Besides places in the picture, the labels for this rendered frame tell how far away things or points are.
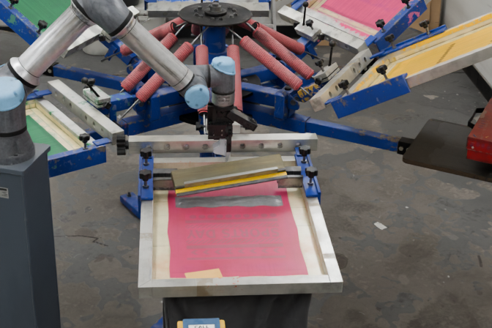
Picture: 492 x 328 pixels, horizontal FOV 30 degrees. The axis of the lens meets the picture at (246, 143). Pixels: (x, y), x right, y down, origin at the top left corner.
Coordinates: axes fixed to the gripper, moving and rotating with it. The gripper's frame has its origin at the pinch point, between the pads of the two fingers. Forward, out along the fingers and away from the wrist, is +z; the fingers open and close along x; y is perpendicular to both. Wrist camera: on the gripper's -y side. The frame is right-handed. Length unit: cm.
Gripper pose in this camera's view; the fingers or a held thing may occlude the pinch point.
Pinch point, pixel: (228, 157)
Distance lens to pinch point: 309.4
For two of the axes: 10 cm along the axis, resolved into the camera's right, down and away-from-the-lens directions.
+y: -10.0, 0.2, -0.8
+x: 0.8, 4.5, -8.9
